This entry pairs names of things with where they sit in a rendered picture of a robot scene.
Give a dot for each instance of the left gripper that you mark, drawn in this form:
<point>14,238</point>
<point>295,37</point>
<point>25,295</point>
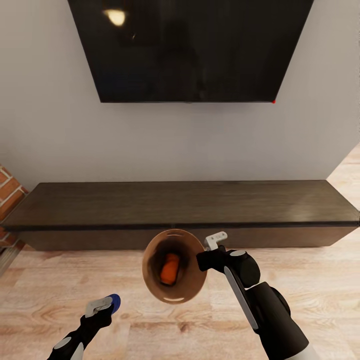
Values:
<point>99,320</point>

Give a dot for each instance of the trash can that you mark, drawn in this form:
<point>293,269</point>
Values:
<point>189,280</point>

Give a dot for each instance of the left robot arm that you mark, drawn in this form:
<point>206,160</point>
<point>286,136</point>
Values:
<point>73,345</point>

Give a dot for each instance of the can of soda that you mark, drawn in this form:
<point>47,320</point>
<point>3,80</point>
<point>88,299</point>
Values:
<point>116,300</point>
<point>170,267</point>

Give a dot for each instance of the cabinet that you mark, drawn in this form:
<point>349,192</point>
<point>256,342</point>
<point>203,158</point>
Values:
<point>71,216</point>

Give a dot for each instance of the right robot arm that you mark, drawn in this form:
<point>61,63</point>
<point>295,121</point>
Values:
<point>265,308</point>

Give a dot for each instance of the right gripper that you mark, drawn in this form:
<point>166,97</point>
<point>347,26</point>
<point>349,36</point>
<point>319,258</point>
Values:
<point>207,259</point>

